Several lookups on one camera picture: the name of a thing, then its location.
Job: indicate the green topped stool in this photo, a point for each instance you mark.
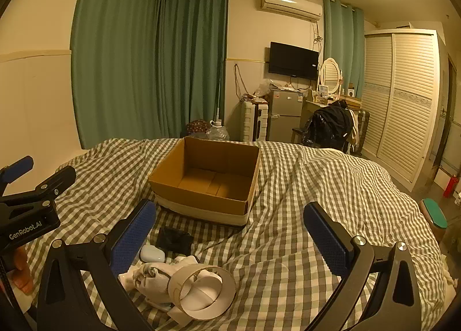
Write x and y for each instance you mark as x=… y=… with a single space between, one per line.
x=434 y=214

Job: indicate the black jacket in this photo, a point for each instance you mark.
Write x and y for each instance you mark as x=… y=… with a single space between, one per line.
x=331 y=125

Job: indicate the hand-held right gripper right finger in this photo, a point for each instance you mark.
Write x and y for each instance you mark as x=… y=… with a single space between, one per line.
x=324 y=237

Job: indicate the clear water jug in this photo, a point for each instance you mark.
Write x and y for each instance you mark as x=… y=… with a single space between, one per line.
x=218 y=131

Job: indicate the long green curtain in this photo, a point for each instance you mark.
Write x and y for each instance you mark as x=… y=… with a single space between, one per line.
x=194 y=64
x=115 y=64

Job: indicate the short green curtain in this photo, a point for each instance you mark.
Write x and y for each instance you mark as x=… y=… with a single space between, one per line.
x=342 y=39

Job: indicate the cardboard box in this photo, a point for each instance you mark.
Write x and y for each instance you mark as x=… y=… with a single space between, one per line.
x=212 y=205

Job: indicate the white air conditioner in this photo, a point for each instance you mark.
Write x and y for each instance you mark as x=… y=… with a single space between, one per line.
x=288 y=5

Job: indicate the brown door frame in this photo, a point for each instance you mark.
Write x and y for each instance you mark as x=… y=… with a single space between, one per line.
x=452 y=100

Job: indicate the oval white mirror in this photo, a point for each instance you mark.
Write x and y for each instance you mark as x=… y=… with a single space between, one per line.
x=330 y=73

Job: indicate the wooden chair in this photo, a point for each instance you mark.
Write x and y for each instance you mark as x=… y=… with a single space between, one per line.
x=298 y=133

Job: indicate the white louvred wardrobe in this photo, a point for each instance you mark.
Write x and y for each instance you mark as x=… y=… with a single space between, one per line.
x=403 y=100

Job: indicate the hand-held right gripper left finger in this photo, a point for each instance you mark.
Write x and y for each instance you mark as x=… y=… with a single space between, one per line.
x=131 y=233

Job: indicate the patterned round bag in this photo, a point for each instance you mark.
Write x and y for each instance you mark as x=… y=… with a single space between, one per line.
x=197 y=127

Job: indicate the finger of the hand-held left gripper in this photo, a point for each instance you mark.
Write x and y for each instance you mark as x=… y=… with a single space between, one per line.
x=59 y=179
x=19 y=167

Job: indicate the white sock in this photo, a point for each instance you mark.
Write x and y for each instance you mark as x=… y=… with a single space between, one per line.
x=151 y=278

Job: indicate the black cloth pouch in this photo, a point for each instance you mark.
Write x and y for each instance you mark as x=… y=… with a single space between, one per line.
x=174 y=240

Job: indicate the grey checked blanket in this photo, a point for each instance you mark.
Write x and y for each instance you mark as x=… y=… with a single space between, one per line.
x=288 y=190

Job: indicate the pale earbuds case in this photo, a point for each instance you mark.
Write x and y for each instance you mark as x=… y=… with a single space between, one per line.
x=152 y=253

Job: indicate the wooden dressing table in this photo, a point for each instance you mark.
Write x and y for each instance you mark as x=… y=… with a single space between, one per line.
x=309 y=106

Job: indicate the black wall television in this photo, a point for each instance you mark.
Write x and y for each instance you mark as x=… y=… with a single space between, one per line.
x=293 y=61

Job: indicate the small grey fridge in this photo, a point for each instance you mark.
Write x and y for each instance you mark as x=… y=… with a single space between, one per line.
x=286 y=115

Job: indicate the thin white pole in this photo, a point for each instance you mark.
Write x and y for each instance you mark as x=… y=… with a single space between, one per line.
x=220 y=100

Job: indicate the red fire extinguisher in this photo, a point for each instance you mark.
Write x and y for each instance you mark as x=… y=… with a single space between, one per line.
x=451 y=187

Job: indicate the clear plastic bag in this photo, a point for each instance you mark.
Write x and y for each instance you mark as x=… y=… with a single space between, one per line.
x=263 y=88

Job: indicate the white ribbed suitcase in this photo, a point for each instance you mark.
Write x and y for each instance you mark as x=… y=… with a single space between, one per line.
x=252 y=122

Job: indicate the person's left hand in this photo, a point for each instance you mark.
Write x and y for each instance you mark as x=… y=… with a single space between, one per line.
x=22 y=273

